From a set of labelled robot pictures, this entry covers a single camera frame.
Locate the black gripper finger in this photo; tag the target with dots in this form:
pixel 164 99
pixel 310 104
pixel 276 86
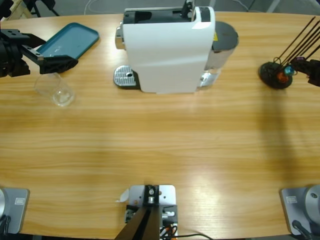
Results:
pixel 315 81
pixel 311 66

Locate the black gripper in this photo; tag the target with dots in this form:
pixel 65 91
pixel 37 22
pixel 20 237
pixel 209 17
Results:
pixel 10 60

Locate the clear glass cup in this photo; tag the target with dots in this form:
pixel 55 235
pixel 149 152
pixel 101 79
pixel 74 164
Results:
pixel 60 96

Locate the white capsule coffee machine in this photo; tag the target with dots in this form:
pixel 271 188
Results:
pixel 165 57

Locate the blue coffee capsule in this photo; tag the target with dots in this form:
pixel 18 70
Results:
pixel 290 70

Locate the orange coffee capsule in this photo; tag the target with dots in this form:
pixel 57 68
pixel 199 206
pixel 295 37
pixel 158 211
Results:
pixel 282 77

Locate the teal plastic tray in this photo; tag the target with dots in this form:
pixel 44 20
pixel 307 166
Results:
pixel 72 40

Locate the black capsule holder with rods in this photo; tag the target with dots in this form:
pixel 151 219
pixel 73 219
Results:
pixel 271 76

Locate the wooden crate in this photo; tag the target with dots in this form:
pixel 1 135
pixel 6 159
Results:
pixel 20 10

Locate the grey metal pole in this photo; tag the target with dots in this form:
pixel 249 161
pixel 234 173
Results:
pixel 273 6

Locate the clear water tank grey lid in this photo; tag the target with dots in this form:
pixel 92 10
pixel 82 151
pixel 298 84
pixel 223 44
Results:
pixel 223 35

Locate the white paper tab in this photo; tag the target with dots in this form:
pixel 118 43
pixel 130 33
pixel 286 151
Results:
pixel 123 196

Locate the black chair frame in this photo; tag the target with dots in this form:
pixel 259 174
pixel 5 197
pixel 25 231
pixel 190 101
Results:
pixel 50 6

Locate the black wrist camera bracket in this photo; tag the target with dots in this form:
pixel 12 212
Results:
pixel 5 7

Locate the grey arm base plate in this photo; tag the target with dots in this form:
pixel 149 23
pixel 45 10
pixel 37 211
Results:
pixel 17 207
pixel 292 207

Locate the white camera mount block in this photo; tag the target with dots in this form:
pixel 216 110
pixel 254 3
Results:
pixel 166 195

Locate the black camera post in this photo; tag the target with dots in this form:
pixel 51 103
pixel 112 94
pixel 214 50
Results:
pixel 147 220

